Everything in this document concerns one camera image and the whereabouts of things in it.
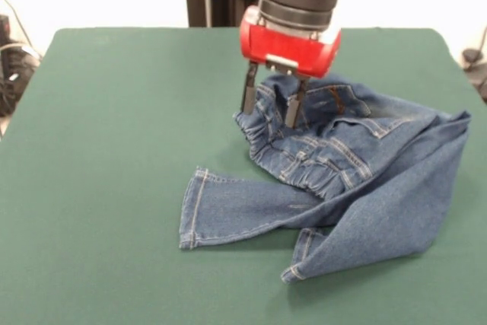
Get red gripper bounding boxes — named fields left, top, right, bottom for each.
left=238, top=5, right=342, bottom=129

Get blue denim jeans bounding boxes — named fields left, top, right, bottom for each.
left=178, top=72, right=473, bottom=285

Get dark green table cloth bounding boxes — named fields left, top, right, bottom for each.
left=0, top=27, right=487, bottom=325

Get grey office chair base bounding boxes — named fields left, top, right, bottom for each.
left=461, top=47, right=487, bottom=104

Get black equipment pile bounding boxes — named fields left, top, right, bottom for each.
left=0, top=14, right=43, bottom=117

